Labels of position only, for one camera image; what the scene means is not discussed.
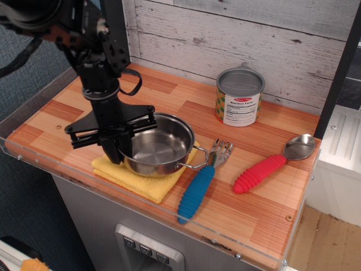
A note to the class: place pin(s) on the stainless steel pot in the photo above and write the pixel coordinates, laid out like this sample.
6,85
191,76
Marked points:
163,150

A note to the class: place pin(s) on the silver dispenser panel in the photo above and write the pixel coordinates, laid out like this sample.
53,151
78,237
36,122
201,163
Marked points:
140,252

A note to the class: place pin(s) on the clear acrylic guard rail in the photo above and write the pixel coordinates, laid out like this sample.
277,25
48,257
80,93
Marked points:
256,227

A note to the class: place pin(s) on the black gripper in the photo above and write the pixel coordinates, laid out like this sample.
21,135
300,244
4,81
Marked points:
110,119

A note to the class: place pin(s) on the white toy sink unit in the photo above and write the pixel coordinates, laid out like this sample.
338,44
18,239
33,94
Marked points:
334,188

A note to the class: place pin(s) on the yellow folded cloth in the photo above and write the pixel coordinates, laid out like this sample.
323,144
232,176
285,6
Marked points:
151,188

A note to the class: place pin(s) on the grey toy fridge cabinet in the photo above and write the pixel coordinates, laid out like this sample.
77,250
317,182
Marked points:
96,214

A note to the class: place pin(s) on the blue handled fork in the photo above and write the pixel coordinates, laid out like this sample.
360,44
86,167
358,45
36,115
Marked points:
194,194

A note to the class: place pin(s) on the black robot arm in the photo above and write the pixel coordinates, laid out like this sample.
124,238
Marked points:
82,33

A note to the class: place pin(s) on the orange object at corner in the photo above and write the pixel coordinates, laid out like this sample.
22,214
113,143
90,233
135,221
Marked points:
33,265

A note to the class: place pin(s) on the toy food can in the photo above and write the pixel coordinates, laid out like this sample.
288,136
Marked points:
239,96

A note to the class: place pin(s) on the red handled spoon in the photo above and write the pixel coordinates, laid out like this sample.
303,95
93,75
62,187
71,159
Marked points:
297,148

